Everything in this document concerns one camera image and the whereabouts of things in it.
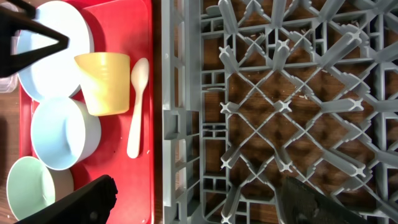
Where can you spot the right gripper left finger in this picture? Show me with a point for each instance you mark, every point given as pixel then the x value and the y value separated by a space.
pixel 90 204

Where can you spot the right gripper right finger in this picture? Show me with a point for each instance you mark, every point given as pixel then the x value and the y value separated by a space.
pixel 297 203

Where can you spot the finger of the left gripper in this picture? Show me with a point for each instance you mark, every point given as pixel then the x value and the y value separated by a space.
pixel 11 22

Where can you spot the light green bowl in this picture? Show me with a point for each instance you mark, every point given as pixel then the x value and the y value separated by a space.
pixel 31 186

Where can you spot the light blue bowl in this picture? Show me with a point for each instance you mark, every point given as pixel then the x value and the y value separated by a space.
pixel 63 133

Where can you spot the yellow plastic cup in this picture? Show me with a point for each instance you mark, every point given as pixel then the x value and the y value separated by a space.
pixel 105 82

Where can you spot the grey dishwasher rack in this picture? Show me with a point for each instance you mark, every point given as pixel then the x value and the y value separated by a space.
pixel 257 91

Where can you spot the large light blue plate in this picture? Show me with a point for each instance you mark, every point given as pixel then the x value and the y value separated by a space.
pixel 58 75

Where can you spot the red plastic tray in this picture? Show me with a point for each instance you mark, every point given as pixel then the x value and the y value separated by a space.
pixel 124 27

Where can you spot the white plastic spoon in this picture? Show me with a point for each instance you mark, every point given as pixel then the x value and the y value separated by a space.
pixel 139 80

